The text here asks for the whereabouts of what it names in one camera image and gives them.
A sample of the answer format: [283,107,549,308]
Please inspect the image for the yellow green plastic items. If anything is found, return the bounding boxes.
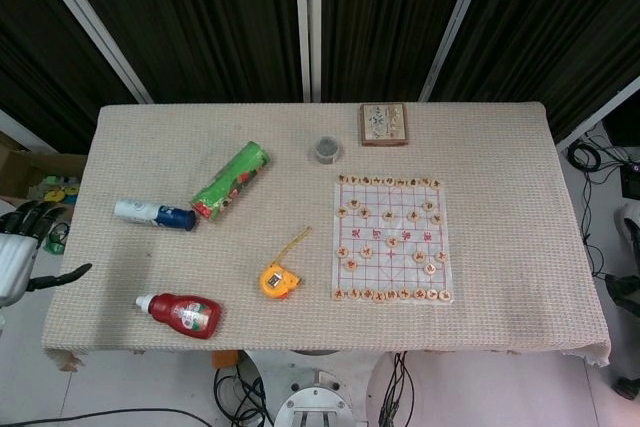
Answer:
[28,174,80,207]

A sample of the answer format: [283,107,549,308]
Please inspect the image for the yellow tape measure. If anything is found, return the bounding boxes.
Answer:
[259,226,312,300]

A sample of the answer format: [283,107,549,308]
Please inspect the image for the beige waffle tablecloth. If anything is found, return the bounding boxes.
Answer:
[40,100,612,373]

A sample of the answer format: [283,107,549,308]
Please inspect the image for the black cable bundle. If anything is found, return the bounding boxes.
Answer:
[378,351,417,427]
[213,366,274,427]

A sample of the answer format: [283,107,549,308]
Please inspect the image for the coiled black cable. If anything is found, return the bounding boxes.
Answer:
[569,139,604,172]

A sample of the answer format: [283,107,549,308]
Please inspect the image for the small grey round tin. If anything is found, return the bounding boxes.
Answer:
[313,135,345,166]

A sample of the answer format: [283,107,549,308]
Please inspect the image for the black stand foot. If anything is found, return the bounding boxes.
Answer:
[602,272,640,321]
[612,375,640,401]

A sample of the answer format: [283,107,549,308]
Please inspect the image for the white bottle with blue cap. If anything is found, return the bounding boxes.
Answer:
[113,198,198,234]

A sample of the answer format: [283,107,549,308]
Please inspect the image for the Chinese chess board mat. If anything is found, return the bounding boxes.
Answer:
[329,177,456,306]

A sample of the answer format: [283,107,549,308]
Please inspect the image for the green Pringles can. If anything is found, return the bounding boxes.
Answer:
[189,140,274,223]

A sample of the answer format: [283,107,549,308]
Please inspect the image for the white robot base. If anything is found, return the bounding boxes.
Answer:
[272,350,364,427]

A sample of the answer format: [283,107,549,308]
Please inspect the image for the black monitor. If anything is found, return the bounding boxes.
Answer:
[602,109,640,148]

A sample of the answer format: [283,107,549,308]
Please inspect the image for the black electronic device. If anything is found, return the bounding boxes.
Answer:
[619,160,640,199]

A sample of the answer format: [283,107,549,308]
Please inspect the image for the black floor cable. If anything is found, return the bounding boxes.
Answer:
[0,406,221,427]
[581,206,610,279]

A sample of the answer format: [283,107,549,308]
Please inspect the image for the brown cardboard box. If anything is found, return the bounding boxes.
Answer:
[0,130,87,198]

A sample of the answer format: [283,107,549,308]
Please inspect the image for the brown chess set box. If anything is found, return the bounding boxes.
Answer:
[357,102,410,148]

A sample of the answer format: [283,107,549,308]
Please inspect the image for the white frame post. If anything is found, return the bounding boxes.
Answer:
[0,108,37,152]
[553,74,640,151]
[23,0,154,105]
[308,0,324,102]
[293,0,312,102]
[418,0,497,102]

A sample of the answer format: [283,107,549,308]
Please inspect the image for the red ketchup bottle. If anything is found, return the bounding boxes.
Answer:
[135,291,224,342]

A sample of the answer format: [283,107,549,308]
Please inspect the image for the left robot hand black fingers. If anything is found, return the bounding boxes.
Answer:
[0,199,94,309]

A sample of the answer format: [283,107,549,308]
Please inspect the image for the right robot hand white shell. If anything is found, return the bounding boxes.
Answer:
[613,200,640,269]

